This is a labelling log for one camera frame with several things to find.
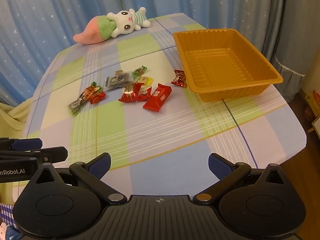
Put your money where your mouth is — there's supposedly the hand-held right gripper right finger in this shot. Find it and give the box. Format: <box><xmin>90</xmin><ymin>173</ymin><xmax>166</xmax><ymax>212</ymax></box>
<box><xmin>192</xmin><ymin>152</ymin><xmax>292</xmax><ymax>205</ymax></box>

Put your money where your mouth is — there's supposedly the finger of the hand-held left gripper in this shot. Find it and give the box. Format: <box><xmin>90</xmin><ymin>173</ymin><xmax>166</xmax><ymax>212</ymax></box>
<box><xmin>0</xmin><ymin>146</ymin><xmax>69</xmax><ymax>166</ymax></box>
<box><xmin>0</xmin><ymin>137</ymin><xmax>43</xmax><ymax>152</ymax></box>

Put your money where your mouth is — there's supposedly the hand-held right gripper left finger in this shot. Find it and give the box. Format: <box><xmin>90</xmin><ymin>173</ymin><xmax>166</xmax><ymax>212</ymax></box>
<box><xmin>29</xmin><ymin>152</ymin><xmax>128</xmax><ymax>205</ymax></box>

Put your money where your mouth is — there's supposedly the dark sausage stick packet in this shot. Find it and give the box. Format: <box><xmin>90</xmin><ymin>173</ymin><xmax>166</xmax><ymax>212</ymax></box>
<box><xmin>67</xmin><ymin>81</ymin><xmax>98</xmax><ymax>116</ymax></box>

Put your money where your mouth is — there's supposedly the small red candy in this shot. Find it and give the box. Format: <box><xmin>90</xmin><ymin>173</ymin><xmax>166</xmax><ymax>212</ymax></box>
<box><xmin>137</xmin><ymin>85</ymin><xmax>153</xmax><ymax>102</ymax></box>

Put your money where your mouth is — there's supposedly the large red snack packet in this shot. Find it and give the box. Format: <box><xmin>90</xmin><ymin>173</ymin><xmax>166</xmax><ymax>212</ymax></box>
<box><xmin>142</xmin><ymin>83</ymin><xmax>173</xmax><ymax>112</ymax></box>

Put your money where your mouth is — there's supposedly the dark red candy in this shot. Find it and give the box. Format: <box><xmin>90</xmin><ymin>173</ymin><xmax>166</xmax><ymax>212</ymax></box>
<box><xmin>171</xmin><ymin>69</ymin><xmax>187</xmax><ymax>88</ymax></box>

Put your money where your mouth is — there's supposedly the orange plastic tray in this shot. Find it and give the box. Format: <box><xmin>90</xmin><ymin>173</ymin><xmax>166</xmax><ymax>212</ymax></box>
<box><xmin>172</xmin><ymin>28</ymin><xmax>284</xmax><ymax>102</ymax></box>

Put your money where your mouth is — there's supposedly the pale yellow cloth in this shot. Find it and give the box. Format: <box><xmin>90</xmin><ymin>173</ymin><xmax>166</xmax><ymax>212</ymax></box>
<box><xmin>0</xmin><ymin>97</ymin><xmax>34</xmax><ymax>140</ymax></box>

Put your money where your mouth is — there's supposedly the blue checked cloth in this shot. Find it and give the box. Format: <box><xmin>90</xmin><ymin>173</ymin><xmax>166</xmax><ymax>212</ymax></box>
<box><xmin>0</xmin><ymin>202</ymin><xmax>18</xmax><ymax>230</ymax></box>

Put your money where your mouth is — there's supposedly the checked pastel tablecloth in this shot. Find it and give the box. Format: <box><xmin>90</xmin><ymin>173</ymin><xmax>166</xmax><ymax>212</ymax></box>
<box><xmin>12</xmin><ymin>12</ymin><xmax>308</xmax><ymax>205</ymax></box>

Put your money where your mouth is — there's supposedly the red-orange foil candy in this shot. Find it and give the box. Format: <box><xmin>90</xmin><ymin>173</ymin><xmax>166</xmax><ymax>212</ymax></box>
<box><xmin>89</xmin><ymin>90</ymin><xmax>107</xmax><ymax>105</ymax></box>

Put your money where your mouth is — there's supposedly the orange candy with green ends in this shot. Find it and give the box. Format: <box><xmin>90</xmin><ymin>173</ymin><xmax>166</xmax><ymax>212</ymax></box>
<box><xmin>84</xmin><ymin>85</ymin><xmax>104</xmax><ymax>98</ymax></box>

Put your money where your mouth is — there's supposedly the red candy with beige label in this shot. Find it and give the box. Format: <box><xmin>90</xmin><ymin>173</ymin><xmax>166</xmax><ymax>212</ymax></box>
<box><xmin>118</xmin><ymin>82</ymin><xmax>141</xmax><ymax>103</ymax></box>

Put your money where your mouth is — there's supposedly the yellow wrapped candy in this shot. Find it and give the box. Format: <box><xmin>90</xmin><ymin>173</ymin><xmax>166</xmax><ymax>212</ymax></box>
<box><xmin>136</xmin><ymin>76</ymin><xmax>154</xmax><ymax>87</ymax></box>

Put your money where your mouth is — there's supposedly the light wooden furniture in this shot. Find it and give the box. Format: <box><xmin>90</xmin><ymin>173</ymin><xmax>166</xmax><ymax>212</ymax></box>
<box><xmin>300</xmin><ymin>89</ymin><xmax>320</xmax><ymax>140</ymax></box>

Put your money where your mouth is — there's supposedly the rabbit and carrot plush toy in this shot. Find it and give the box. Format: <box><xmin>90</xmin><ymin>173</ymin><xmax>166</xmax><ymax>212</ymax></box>
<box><xmin>73</xmin><ymin>7</ymin><xmax>152</xmax><ymax>45</ymax></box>

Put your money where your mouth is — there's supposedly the grey curtain with lace trim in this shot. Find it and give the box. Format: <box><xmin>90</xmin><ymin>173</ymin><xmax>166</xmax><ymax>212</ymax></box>
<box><xmin>260</xmin><ymin>0</ymin><xmax>320</xmax><ymax>103</ymax></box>

